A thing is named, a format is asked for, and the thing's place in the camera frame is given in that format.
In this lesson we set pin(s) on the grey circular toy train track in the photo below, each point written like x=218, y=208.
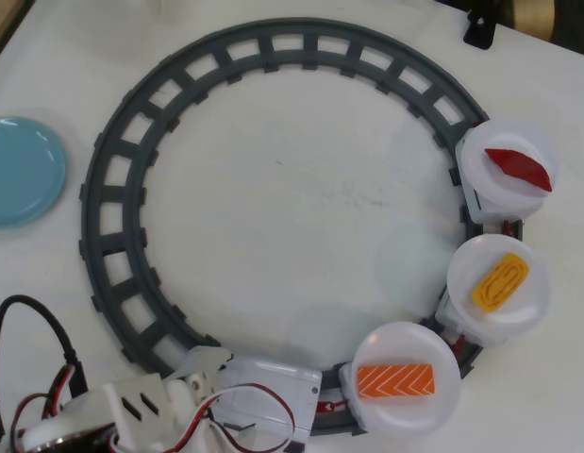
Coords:
x=89, y=212

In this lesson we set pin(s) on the tan wooden object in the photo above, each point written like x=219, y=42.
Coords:
x=532, y=16

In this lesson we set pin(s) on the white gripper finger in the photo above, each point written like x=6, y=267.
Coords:
x=209, y=361

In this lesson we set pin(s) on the orange salmon sushi piece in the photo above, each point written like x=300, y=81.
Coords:
x=395, y=380

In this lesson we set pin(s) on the red tuna sushi piece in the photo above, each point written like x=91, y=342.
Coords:
x=520, y=167

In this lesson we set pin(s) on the blue round dish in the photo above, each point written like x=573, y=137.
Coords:
x=22, y=174

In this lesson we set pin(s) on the yellow egg sushi piece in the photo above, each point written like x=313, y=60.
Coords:
x=501, y=280

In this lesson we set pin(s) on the white toy Shinkansen locomotive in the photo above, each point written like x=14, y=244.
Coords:
x=272, y=373

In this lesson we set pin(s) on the white round plastic plate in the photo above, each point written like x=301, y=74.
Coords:
x=466, y=269
x=400, y=340
x=480, y=137

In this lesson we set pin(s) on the dark-tipped gripper finger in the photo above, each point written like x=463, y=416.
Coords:
x=205, y=384

